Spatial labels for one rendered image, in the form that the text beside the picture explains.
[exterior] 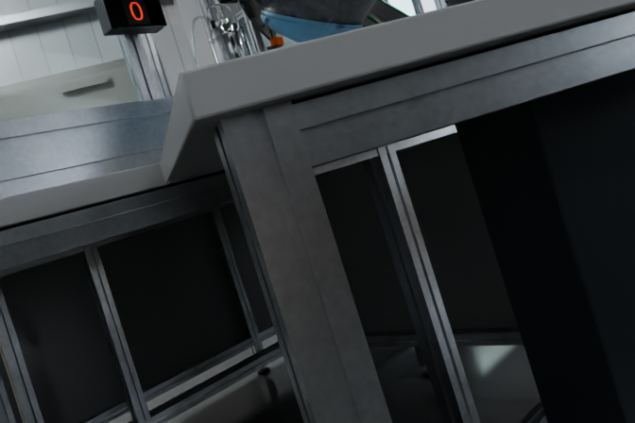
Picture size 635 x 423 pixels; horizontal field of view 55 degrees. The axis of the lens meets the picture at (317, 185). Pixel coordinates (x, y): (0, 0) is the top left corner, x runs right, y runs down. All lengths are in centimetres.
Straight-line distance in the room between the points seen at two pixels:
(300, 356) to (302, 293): 4
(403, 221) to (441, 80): 69
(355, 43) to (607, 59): 20
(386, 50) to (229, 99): 10
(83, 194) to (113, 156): 13
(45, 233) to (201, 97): 42
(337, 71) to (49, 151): 53
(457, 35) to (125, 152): 57
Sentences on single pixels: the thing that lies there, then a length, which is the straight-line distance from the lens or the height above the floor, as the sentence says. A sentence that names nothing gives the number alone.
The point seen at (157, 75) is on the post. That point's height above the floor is 135.
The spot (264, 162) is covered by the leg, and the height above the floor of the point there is 80.
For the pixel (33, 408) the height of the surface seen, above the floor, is 37.
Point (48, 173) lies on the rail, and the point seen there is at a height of 89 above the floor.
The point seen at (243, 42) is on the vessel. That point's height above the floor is 133.
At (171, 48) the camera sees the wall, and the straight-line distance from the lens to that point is 530.
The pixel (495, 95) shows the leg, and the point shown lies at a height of 80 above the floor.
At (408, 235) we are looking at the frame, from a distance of 110.
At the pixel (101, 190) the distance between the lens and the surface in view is 76.
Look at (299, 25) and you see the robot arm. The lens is 76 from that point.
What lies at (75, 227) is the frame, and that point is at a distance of 76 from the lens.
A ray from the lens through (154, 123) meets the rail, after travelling 91.
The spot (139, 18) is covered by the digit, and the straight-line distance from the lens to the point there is 130.
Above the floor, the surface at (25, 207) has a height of 84.
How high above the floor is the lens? 78
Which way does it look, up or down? level
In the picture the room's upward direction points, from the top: 17 degrees counter-clockwise
